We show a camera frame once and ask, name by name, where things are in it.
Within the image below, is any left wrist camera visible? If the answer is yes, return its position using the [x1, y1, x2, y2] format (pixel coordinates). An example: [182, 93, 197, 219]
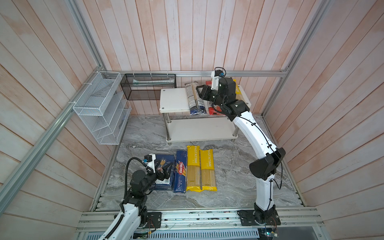
[143, 154, 156, 174]

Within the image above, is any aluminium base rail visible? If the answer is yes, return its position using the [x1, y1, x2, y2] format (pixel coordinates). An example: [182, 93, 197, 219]
[75, 207, 325, 233]

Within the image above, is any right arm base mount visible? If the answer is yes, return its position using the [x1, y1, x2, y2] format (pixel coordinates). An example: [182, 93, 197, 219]
[237, 205, 281, 226]

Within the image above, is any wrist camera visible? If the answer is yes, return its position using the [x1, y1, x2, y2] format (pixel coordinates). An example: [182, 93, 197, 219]
[211, 67, 227, 90]
[143, 154, 156, 174]

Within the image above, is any white wire mesh rack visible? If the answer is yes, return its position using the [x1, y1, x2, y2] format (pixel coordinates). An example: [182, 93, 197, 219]
[73, 72, 132, 145]

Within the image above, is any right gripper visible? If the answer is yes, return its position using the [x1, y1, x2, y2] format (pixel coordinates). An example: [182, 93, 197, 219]
[196, 85, 226, 111]

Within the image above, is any narrow blue Barilla spaghetti box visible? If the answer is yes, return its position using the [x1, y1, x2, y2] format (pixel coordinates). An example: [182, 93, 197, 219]
[173, 150, 187, 193]

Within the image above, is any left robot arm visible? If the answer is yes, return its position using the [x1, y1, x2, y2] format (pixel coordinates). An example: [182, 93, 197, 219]
[100, 154, 174, 240]

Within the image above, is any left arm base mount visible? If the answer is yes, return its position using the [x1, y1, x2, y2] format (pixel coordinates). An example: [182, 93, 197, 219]
[139, 212, 162, 229]

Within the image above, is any yellow Pastatime spaghetti bag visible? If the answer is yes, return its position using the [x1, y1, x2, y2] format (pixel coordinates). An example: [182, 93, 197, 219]
[187, 146, 202, 193]
[200, 149, 217, 192]
[234, 79, 242, 95]

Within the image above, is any red spaghetti bag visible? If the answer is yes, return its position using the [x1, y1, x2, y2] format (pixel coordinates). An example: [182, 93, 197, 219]
[205, 80, 224, 116]

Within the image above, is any wide blue Barilla pasta box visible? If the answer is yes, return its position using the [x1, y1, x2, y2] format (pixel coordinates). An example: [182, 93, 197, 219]
[154, 154, 175, 191]

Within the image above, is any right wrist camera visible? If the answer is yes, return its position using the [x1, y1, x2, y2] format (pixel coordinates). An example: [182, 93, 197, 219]
[211, 67, 227, 90]

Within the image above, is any black wire mesh basket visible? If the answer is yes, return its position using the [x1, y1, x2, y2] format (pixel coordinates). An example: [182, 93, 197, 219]
[121, 73, 177, 101]

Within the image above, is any white two-tier shelf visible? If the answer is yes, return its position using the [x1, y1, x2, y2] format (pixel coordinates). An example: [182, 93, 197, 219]
[160, 88, 239, 145]

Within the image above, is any dark blue clear spaghetti bag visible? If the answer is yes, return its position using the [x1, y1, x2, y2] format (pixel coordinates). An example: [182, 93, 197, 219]
[185, 82, 207, 116]

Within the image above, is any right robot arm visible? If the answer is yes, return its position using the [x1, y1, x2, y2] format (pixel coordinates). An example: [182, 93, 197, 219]
[196, 77, 286, 225]

